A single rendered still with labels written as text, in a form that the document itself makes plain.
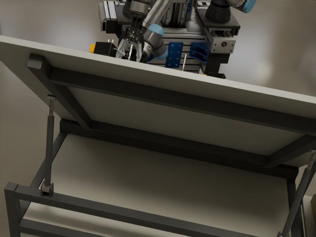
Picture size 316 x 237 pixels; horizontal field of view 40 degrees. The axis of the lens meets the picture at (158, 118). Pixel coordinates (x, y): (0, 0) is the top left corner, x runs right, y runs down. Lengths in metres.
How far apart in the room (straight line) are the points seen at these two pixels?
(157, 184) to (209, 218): 0.28
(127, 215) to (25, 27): 3.54
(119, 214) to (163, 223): 0.16
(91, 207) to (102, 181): 0.37
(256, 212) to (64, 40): 3.15
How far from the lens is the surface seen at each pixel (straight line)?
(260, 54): 4.94
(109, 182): 2.00
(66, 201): 1.66
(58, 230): 1.83
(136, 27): 1.82
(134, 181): 2.01
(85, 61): 1.21
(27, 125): 3.55
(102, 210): 1.63
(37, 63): 1.27
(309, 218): 2.30
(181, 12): 2.70
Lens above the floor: 2.26
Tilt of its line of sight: 38 degrees down
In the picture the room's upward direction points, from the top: 9 degrees clockwise
